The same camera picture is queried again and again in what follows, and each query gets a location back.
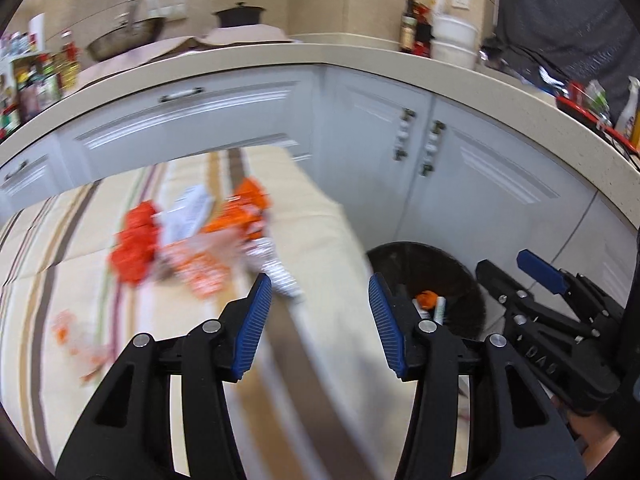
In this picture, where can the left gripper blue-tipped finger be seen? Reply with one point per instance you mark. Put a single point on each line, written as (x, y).
(583, 296)

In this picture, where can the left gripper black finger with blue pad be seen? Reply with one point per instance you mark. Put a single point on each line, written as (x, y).
(515, 431)
(124, 430)

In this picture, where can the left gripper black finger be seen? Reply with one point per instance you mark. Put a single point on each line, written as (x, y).
(513, 296)

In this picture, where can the black trash bin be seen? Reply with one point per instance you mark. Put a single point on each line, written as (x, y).
(410, 268)

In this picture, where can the person's hand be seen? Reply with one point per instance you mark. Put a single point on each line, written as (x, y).
(599, 435)

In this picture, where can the white sachet green text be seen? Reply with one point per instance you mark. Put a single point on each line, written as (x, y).
(439, 310)

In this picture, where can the orange crumpled wrapper near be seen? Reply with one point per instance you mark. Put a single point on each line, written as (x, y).
(427, 300)

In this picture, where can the orange crumpled wrapper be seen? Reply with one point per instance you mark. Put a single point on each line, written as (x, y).
(244, 210)
(427, 300)

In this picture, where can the translucent bag orange print left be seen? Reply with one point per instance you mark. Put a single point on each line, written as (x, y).
(86, 357)

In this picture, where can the translucent bag orange print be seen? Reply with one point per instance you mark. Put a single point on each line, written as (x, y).
(204, 261)
(86, 357)

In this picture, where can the striped tablecloth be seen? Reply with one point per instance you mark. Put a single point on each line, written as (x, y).
(319, 401)

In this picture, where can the translucent bag orange print right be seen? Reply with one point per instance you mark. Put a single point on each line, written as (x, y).
(204, 261)

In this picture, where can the red-orange crumpled plastic bag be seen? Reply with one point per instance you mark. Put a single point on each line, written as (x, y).
(136, 244)

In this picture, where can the red dish rack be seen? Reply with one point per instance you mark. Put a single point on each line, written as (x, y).
(593, 114)

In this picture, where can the white crumpled paper bag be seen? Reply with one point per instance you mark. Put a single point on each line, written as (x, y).
(186, 216)

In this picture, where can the silver foil wrapper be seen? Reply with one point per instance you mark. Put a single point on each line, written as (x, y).
(261, 257)

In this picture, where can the white stacked bowls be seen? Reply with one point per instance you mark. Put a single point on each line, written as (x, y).
(454, 41)

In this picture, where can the orange crumpled wrapper far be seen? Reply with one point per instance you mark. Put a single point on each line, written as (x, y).
(244, 210)

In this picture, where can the person's dark grey shirt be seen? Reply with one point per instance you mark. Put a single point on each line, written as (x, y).
(573, 40)

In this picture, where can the dark soy sauce bottle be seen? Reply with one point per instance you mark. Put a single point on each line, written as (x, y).
(408, 24)

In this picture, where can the beige stove cover cloth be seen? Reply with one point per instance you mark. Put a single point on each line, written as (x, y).
(217, 38)

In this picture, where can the cooking oil bottle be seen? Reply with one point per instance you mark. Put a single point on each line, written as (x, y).
(68, 65)

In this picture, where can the black clay pot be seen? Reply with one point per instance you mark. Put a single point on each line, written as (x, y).
(239, 15)

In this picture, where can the metal wok pan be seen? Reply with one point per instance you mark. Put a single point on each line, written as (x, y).
(131, 34)

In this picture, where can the paper towel roll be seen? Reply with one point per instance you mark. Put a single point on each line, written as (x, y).
(36, 29)

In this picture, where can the cabinet door handle right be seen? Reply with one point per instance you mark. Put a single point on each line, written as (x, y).
(431, 147)

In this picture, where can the cabinet door handle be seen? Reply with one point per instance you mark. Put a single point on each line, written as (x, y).
(402, 135)
(431, 147)

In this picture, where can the cabinet door handle left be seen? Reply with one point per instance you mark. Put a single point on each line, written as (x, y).
(402, 135)

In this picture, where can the drawer handle left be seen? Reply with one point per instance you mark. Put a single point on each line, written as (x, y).
(17, 170)

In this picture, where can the drawer handle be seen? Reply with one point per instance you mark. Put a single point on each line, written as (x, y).
(17, 170)
(182, 94)

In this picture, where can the drawer handle centre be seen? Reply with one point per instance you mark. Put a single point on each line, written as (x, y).
(182, 94)

